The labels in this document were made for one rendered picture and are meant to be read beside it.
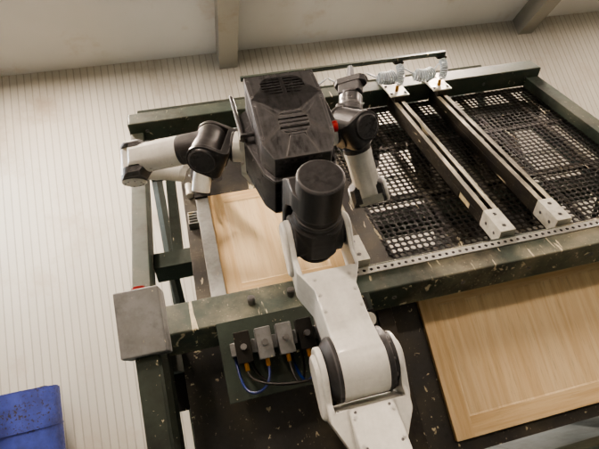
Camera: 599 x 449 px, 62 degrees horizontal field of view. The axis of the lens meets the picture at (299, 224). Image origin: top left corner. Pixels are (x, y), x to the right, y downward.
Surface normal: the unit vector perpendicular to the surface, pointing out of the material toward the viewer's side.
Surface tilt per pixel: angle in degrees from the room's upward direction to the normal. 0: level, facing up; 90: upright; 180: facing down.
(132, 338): 90
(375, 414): 64
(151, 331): 90
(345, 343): 51
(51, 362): 90
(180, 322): 58
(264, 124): 82
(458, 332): 90
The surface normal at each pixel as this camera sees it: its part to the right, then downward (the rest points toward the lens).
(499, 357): 0.12, -0.28
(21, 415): 0.45, -0.32
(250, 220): -0.01, -0.74
